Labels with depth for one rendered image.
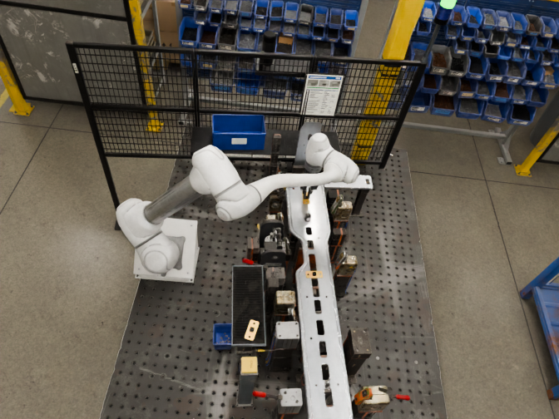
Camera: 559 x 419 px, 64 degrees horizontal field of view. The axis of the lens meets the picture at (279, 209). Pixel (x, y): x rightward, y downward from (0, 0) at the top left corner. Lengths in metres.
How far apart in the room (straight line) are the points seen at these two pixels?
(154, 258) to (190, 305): 0.40
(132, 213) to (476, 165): 3.39
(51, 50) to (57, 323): 2.16
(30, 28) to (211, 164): 2.66
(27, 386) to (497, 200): 3.88
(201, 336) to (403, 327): 1.07
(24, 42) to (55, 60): 0.24
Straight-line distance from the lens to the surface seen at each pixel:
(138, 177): 3.97
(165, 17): 4.74
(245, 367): 1.86
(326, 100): 2.73
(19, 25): 4.23
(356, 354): 2.10
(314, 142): 2.15
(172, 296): 2.51
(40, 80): 4.50
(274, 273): 2.14
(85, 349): 3.25
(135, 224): 2.21
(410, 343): 2.56
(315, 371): 2.05
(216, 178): 1.80
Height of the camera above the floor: 2.92
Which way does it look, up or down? 52 degrees down
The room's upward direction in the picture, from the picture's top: 9 degrees clockwise
